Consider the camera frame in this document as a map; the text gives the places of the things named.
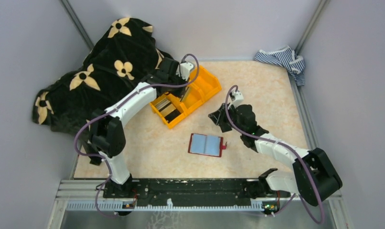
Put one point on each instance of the black floral blanket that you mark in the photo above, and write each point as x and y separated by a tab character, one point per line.
116	64

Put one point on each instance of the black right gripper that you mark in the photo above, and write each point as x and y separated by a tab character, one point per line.
219	117

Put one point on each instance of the yellow plastic bin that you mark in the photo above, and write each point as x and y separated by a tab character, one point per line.
175	100
192	98
206	84

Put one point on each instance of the blue white striped cloth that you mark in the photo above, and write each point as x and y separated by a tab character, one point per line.
286	58

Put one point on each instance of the yellow plastic bin left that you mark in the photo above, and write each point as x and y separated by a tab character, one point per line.
175	100

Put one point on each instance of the yellow plastic bin right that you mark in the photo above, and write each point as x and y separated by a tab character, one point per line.
206	84

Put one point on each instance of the aluminium frame rail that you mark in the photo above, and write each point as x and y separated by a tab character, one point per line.
82	194

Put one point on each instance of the cards in left bin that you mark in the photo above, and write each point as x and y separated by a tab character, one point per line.
167	109

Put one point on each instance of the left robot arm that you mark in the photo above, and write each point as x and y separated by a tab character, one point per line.
106	129

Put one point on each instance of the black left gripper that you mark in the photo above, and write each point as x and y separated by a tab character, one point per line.
181	90

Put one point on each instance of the yellow plastic bin middle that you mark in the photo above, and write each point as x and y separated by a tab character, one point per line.
192	98

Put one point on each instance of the red leather card holder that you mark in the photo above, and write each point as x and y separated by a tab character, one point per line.
206	145

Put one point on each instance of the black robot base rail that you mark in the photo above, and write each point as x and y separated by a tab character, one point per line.
218	192

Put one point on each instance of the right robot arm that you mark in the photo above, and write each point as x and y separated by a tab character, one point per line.
313	176

